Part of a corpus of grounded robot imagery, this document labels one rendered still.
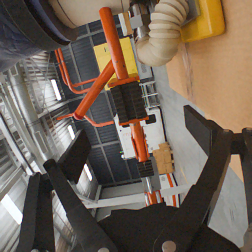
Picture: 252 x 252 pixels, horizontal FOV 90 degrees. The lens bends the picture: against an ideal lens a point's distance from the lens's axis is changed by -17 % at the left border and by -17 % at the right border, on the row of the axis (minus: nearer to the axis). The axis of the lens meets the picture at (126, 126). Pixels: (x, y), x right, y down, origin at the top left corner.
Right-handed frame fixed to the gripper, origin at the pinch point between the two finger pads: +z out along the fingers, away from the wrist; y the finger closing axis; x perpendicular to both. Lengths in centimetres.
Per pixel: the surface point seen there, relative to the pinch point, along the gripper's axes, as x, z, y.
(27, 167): -104, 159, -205
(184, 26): 11.2, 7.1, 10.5
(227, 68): 4.9, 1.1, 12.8
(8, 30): 19.0, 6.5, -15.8
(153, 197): -26.5, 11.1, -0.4
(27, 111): -51, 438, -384
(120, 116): -1.0, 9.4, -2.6
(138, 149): -9.9, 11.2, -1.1
